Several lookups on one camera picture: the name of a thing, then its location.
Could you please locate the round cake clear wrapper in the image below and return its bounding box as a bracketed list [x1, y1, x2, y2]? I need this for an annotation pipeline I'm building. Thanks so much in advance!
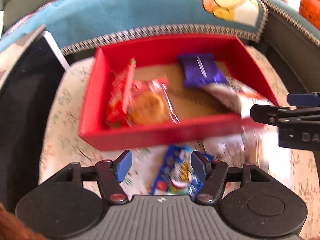
[127, 76, 179, 126]

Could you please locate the orange plastic basket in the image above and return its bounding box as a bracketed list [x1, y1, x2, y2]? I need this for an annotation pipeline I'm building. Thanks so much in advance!
[299, 0, 320, 29]

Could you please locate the blue bear sofa blanket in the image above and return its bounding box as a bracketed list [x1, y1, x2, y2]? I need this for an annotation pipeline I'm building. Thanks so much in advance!
[1, 0, 268, 55]

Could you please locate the grey sofa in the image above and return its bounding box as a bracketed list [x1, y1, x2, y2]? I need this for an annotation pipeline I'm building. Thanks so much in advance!
[0, 0, 320, 93]

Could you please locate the red cardboard box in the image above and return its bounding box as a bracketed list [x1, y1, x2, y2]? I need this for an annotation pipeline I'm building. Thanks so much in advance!
[79, 34, 277, 151]

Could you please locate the white printed snack packet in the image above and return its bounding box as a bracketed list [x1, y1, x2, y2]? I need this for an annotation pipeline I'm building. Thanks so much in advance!
[202, 134, 246, 167]

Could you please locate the clear bread bun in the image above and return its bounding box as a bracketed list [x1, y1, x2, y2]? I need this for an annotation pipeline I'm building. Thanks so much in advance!
[242, 126, 278, 173]

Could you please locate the white red snack pack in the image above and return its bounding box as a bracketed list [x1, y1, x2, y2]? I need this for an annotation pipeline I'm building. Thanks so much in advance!
[204, 77, 273, 119]

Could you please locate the red green snack packet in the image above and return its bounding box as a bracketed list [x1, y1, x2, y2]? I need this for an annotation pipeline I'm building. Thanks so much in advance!
[106, 59, 136, 124]

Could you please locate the blue wafer biscuit pack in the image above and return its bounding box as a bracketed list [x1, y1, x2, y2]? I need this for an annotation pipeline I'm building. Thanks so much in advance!
[177, 54, 227, 88]

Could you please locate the blue candy snack bag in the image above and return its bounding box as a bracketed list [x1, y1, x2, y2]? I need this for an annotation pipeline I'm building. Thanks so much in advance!
[150, 145, 204, 199]

